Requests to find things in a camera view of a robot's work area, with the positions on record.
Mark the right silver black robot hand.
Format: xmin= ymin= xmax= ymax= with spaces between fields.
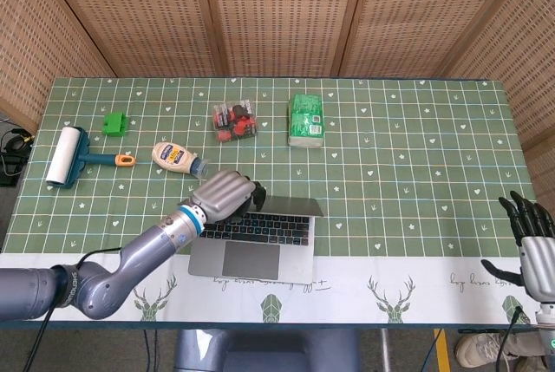
xmin=480 ymin=191 xmax=555 ymax=303

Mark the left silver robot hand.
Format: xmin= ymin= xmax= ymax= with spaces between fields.
xmin=190 ymin=168 xmax=268 ymax=222

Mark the silver laptop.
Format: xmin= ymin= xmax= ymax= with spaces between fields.
xmin=187 ymin=195 xmax=325 ymax=281

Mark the mayonnaise squeeze bottle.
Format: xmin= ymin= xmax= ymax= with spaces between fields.
xmin=151 ymin=141 xmax=212 ymax=179

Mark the clear box of batteries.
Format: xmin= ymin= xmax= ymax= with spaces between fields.
xmin=212 ymin=100 xmax=260 ymax=143

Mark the grey sneaker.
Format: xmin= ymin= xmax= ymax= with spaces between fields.
xmin=454 ymin=331 xmax=548 ymax=369

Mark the green tissue pack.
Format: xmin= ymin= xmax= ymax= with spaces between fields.
xmin=287 ymin=93 xmax=325 ymax=147

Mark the green plastic block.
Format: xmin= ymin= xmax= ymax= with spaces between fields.
xmin=101 ymin=112 xmax=132 ymax=136

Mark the grey robot torso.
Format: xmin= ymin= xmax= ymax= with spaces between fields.
xmin=175 ymin=328 xmax=361 ymax=372

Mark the green checked tablecloth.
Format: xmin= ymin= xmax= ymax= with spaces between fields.
xmin=0 ymin=76 xmax=555 ymax=325

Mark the grey metal table leg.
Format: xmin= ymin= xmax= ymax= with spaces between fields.
xmin=380 ymin=328 xmax=390 ymax=372

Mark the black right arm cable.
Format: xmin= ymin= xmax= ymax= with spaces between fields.
xmin=497 ymin=306 xmax=531 ymax=372

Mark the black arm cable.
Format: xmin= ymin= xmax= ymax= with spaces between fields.
xmin=497 ymin=306 xmax=531 ymax=372
xmin=33 ymin=248 xmax=122 ymax=372

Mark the teal lint roller orange handle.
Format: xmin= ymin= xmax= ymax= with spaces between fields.
xmin=45 ymin=126 xmax=138 ymax=189

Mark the black device with cables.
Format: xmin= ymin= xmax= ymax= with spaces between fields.
xmin=0 ymin=127 xmax=35 ymax=186

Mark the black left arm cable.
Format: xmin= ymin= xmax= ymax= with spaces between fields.
xmin=33 ymin=248 xmax=122 ymax=372

